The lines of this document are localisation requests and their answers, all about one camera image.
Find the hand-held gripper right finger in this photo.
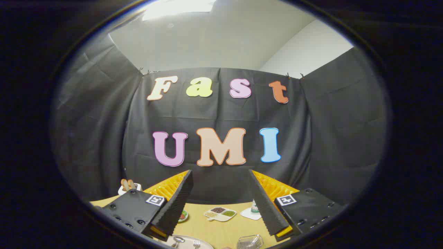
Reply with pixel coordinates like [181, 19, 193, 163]
[248, 169, 347, 242]

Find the ceiling light panel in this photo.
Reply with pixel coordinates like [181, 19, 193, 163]
[142, 0, 217, 21]

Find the white divided dish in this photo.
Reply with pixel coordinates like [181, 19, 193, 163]
[204, 206, 238, 222]

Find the white square coaster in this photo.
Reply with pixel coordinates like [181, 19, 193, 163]
[240, 207, 262, 221]

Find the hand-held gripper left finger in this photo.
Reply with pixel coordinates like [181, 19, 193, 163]
[93, 169, 194, 242]

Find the large white plate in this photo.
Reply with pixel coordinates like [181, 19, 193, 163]
[163, 235, 214, 249]

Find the white toaster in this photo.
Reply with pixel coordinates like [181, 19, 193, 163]
[118, 183, 143, 196]

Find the clear glass rectangular container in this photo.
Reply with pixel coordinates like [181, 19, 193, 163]
[237, 234, 264, 249]

